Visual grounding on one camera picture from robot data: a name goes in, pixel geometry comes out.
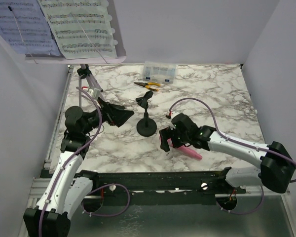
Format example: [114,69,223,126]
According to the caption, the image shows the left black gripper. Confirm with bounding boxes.
[82,97,134,135]

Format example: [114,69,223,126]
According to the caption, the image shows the black microphone stand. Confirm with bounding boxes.
[136,91,157,137]

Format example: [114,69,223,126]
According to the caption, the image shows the pink toy microphone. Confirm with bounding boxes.
[167,139,203,160]

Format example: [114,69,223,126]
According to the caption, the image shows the lilac music stand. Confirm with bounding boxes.
[0,0,128,118]

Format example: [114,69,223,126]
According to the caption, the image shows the white sheet music page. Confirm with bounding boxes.
[38,0,117,59]

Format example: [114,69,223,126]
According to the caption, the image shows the lilac sheet music page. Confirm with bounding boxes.
[0,0,60,56]

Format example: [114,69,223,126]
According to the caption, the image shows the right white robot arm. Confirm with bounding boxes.
[159,113,296,194]

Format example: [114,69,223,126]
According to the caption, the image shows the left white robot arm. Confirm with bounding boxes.
[23,99,134,237]

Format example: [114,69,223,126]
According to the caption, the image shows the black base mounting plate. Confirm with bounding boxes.
[75,169,245,206]

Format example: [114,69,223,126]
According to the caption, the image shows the clear plastic screw box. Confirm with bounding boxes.
[142,61,177,84]

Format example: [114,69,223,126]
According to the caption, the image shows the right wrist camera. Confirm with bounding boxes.
[166,111,180,119]

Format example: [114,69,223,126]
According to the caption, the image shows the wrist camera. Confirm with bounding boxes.
[82,86,101,100]
[166,111,180,119]

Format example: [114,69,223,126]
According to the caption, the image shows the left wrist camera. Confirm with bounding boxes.
[82,86,101,100]

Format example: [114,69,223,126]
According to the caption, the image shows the yellow handled pliers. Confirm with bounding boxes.
[134,82,161,92]

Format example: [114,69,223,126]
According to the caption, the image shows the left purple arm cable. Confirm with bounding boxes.
[38,86,131,237]

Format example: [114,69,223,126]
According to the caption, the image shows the aluminium frame rail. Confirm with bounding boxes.
[29,178,291,199]

